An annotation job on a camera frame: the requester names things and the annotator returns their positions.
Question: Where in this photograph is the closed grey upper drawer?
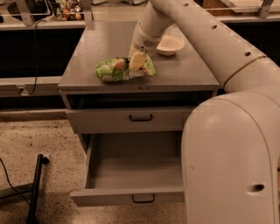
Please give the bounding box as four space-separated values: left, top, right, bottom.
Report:
66 106 194 134

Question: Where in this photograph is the green rice chip bag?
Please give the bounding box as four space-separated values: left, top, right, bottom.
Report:
95 54 156 82

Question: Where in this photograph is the black cable on floor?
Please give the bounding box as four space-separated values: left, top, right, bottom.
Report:
0 157 32 207

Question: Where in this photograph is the black cable left wall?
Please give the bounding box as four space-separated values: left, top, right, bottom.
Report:
28 18 48 96

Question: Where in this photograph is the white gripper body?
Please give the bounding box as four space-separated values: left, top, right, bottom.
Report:
129 23 162 57

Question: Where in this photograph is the black floor stand leg left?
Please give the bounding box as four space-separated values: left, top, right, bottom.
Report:
0 154 49 224

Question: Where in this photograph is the grey drawer cabinet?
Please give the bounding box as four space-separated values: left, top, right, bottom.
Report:
59 21 220 148

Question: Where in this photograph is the open grey drawer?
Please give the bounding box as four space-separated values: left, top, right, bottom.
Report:
70 131 184 207

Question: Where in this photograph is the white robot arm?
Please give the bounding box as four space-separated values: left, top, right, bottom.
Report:
129 0 280 224

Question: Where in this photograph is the white paper bowl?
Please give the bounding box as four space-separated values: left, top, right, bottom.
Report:
156 35 185 56

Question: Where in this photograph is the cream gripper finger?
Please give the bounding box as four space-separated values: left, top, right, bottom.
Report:
129 51 146 71

